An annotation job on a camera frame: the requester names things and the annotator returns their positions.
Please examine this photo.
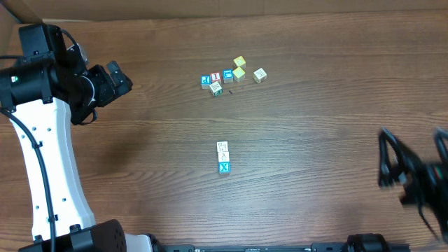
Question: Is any wooden O block green side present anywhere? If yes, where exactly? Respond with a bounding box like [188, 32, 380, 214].
[216, 141, 229, 153]

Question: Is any wooden block red side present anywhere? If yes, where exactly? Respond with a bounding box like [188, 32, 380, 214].
[218, 151, 230, 162]

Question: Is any blue X letter block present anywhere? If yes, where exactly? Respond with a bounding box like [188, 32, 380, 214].
[218, 162, 231, 174]

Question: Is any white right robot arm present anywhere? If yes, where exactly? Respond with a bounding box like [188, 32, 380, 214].
[378, 127, 447, 242]

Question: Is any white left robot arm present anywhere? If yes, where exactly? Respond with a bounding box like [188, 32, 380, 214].
[1, 24, 153, 252]

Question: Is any blue P letter block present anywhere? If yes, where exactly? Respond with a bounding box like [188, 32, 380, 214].
[200, 75, 211, 89]

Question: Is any red I letter block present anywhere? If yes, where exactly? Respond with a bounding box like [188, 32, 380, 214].
[210, 72, 222, 83]

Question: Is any wooden W block green side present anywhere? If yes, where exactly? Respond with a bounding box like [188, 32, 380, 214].
[209, 82, 223, 97]

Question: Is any blue J letter block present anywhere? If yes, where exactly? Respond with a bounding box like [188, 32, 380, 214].
[222, 69, 234, 83]

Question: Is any yellow block near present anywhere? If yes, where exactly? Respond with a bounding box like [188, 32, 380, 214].
[232, 67, 246, 83]

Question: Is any yellow block far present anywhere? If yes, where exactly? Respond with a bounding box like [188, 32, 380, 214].
[233, 56, 246, 69]

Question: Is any wooden block yellow side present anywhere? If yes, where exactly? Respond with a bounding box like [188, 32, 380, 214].
[253, 68, 267, 83]

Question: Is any brown cardboard wall panel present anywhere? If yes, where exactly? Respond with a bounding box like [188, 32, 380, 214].
[1, 0, 447, 22]

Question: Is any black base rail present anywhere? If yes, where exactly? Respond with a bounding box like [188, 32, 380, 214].
[149, 234, 411, 252]

